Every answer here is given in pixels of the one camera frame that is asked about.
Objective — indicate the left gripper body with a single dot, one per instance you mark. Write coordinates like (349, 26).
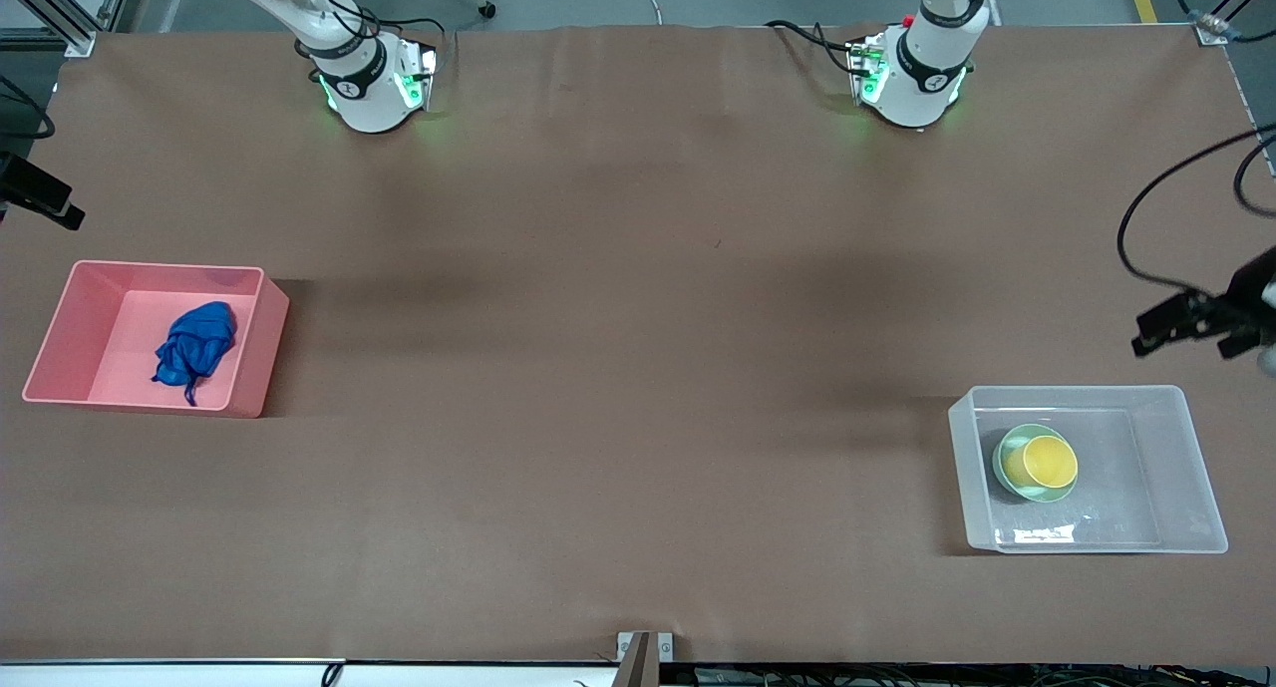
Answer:
(1250, 293)

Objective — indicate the yellow plastic cup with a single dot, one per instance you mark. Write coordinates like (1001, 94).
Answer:
(1047, 461)

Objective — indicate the blue glove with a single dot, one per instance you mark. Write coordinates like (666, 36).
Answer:
(199, 343)

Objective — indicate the green plastic bowl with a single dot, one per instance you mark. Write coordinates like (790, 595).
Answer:
(998, 463)

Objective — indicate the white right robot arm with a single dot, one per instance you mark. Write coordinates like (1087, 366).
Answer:
(369, 94)

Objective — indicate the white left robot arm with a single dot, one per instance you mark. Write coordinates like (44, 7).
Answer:
(922, 79)

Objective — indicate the clear plastic storage box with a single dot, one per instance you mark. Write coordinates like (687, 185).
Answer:
(1176, 488)

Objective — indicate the pink plastic bin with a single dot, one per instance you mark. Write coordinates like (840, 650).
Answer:
(90, 328)

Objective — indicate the brown table cover sheet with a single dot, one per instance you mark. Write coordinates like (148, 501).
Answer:
(598, 368)

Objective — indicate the aluminium frame profile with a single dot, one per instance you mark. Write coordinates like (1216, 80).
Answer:
(70, 27)

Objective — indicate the metal table corner bracket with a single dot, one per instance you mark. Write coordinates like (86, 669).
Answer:
(1212, 37)

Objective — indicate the metal table edge bracket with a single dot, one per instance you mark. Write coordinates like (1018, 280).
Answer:
(663, 647)

